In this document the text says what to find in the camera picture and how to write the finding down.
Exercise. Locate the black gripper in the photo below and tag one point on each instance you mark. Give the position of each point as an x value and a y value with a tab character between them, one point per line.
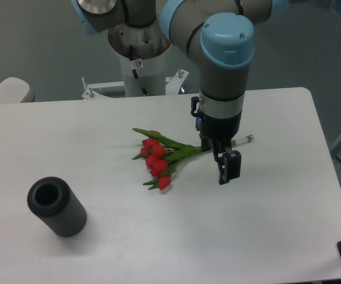
218	122

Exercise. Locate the red tulip bouquet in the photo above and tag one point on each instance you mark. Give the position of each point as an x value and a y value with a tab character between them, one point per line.
163	155

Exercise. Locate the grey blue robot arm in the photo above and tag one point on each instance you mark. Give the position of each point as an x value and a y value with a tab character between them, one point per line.
218	36

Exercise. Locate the dark grey ribbed vase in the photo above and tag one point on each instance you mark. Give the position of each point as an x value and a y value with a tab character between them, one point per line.
52	200

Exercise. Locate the beige chair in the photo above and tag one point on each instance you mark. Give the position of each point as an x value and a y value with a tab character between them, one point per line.
14	91

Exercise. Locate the white metal base frame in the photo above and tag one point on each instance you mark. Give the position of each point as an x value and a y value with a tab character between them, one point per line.
173	85

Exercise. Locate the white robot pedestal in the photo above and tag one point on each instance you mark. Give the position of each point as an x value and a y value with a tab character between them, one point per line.
141	52

